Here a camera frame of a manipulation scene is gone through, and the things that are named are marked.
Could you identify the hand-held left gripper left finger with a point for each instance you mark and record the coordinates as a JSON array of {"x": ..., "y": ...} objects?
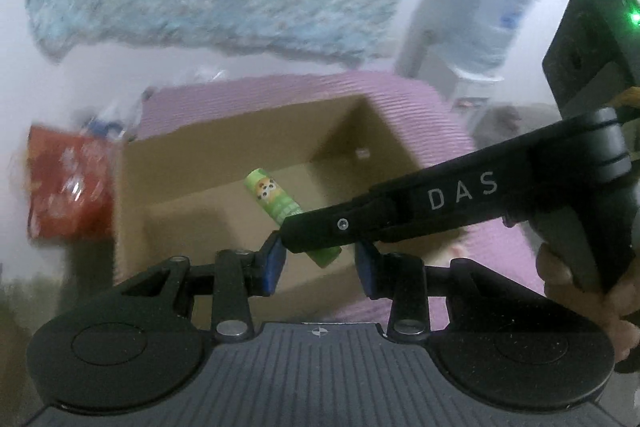
[{"x": 272, "y": 264}]

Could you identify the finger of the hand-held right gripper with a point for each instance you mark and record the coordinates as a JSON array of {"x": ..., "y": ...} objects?
[{"x": 330, "y": 227}]

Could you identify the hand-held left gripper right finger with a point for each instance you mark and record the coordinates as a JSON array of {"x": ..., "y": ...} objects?
[{"x": 367, "y": 272}]

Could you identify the green cartoon print tube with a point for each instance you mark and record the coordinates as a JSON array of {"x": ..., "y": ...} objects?
[{"x": 265, "y": 193}]

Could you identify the brown cardboard box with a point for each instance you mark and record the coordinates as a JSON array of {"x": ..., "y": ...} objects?
[{"x": 200, "y": 162}]

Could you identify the person's right hand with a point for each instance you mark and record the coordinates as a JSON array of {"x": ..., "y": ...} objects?
[{"x": 620, "y": 317}]

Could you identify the purple checkered cloth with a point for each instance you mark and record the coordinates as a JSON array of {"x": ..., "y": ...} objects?
[{"x": 400, "y": 92}]

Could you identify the large blue water jug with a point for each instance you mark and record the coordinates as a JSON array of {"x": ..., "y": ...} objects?
[{"x": 490, "y": 27}]

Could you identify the white water dispenser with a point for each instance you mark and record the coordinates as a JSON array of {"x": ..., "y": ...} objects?
[{"x": 430, "y": 42}]

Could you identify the blue white packet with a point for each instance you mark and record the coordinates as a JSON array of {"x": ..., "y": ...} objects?
[{"x": 107, "y": 124}]

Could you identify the red plastic bag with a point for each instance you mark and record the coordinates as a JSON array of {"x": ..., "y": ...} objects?
[{"x": 65, "y": 187}]

